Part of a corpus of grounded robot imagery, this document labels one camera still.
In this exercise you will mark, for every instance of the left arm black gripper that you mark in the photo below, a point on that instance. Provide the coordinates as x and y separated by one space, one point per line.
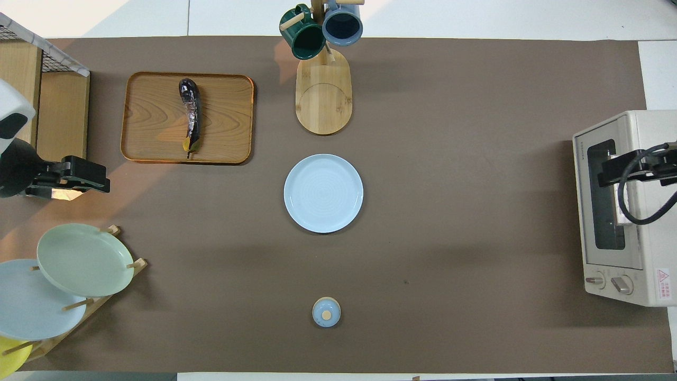
74 168

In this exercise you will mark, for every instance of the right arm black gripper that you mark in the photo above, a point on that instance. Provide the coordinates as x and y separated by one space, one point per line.
650 168

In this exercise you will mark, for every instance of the beige toaster oven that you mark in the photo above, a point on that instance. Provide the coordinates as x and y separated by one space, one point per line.
656 248

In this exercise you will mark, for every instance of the dark purple eggplant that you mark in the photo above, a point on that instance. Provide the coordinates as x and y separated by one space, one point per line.
190 106

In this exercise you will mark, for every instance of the light blue plate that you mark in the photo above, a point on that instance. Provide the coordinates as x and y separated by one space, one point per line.
323 193
31 312

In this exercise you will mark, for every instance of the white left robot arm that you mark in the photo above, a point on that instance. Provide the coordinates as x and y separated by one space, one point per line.
13 100

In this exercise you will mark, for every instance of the pale green plate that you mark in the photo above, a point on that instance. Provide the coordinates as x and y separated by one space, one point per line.
84 259

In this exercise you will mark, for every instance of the wooden shelf unit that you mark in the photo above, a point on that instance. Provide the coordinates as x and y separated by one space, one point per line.
63 116

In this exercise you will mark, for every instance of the wooden dish rack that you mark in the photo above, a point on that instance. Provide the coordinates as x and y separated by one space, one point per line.
138 263

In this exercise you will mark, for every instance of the wooden serving tray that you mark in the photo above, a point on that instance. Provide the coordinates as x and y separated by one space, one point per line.
222 121

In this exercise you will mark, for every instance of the brown table mat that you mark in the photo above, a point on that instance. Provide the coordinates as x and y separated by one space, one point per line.
449 159

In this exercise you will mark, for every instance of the yellow plate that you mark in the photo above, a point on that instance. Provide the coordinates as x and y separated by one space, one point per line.
10 360

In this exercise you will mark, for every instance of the wooden mug tree stand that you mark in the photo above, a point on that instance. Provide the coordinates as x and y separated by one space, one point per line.
322 100

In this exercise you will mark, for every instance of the dark green mug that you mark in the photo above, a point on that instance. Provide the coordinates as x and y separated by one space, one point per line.
309 42

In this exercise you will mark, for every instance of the blue mug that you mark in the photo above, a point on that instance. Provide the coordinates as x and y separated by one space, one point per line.
342 26

